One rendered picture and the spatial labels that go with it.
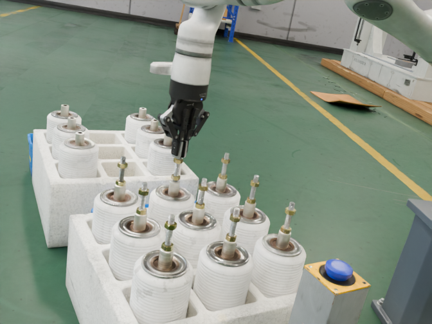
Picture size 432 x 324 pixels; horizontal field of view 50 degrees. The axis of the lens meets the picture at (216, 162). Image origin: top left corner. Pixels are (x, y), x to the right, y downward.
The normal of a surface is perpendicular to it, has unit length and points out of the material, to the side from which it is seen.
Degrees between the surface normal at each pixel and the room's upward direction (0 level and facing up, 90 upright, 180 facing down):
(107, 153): 90
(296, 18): 90
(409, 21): 136
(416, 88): 90
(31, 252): 0
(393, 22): 149
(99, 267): 0
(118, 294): 0
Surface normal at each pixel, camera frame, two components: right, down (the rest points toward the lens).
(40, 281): 0.17, -0.92
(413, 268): -0.98, -0.11
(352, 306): 0.48, 0.39
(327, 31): 0.11, 0.37
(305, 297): -0.86, 0.04
